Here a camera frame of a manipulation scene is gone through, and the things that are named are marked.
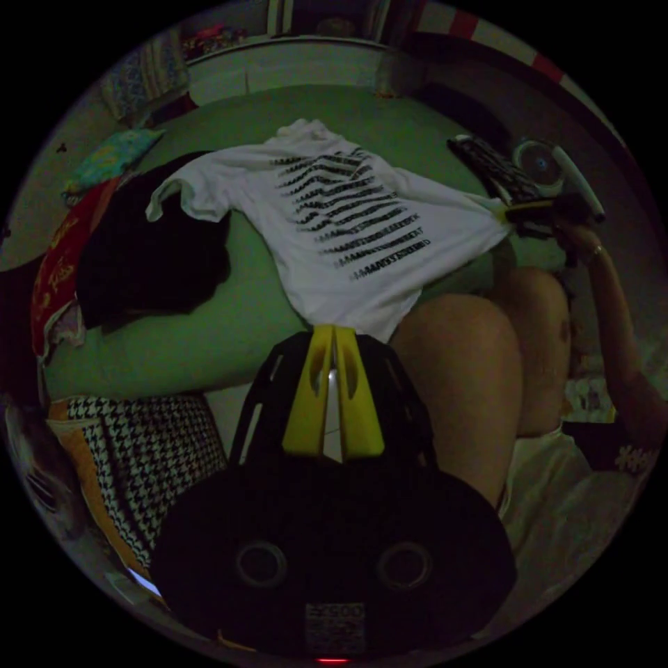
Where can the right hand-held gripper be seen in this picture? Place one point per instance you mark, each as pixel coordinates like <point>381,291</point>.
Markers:
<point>493,169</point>

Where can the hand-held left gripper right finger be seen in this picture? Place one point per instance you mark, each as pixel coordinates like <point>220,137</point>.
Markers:
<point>360,417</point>

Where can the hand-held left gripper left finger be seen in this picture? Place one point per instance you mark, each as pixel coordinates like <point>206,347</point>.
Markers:
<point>305,407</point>

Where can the white striped print t-shirt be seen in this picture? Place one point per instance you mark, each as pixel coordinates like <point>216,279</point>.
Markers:
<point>292,235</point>

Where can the person's right forearm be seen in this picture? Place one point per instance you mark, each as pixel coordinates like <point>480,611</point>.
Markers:
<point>618,313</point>

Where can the person's right hand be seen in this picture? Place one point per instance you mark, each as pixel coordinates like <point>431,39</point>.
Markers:
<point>579,242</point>

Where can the bed with green sheet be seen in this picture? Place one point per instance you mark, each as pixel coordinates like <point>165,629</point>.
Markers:
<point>240,313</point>

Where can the person's body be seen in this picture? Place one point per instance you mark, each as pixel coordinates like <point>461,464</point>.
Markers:
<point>469,376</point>

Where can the black white houndstooth cushion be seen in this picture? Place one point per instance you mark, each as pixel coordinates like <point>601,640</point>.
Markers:
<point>151,454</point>

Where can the pile of clothes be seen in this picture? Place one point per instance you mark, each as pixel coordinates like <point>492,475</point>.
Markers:
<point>146,261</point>

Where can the colourful printed pillow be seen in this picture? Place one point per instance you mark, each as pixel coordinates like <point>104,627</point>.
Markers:
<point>112,156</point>

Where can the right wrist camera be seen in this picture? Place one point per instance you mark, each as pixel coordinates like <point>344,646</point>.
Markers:
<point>576,177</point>

